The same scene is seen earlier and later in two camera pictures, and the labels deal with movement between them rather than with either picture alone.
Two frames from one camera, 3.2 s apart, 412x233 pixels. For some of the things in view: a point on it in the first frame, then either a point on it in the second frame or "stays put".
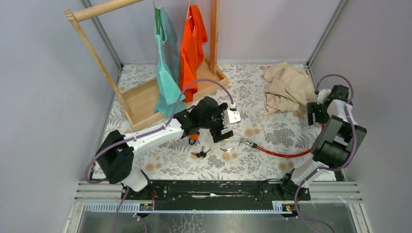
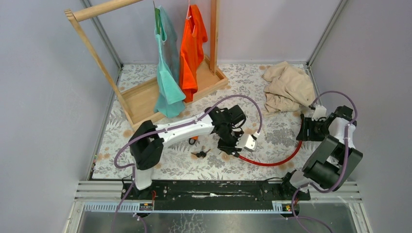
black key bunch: (201, 154) stays put
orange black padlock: (193, 138) stays put
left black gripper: (216, 134) -> (228, 148)
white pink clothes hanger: (188, 16) stays put
